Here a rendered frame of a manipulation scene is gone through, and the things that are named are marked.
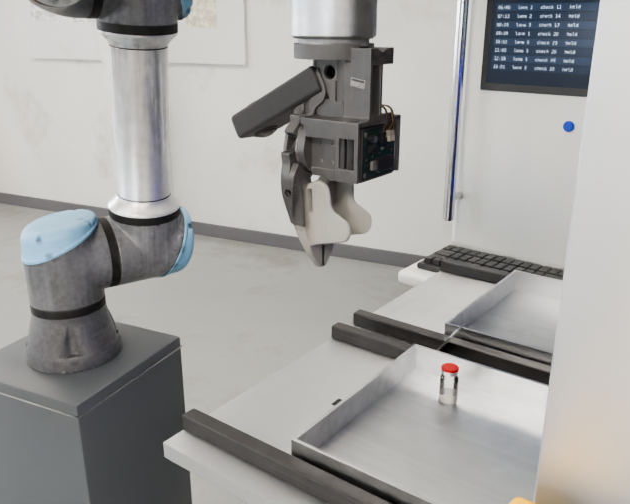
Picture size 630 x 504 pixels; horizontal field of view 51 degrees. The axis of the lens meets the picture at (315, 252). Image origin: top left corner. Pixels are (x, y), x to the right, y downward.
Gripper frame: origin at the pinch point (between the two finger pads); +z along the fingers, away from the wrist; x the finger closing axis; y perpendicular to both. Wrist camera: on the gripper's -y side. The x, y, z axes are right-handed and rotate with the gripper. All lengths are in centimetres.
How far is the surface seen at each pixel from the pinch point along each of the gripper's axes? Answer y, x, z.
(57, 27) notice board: -367, 209, -17
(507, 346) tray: 10.7, 28.0, 18.8
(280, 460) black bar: 1.6, -7.8, 19.5
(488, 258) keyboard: -13, 79, 27
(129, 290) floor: -228, 143, 110
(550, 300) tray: 8, 52, 21
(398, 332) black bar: -4.6, 25.8, 20.4
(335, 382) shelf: -4.8, 10.6, 21.5
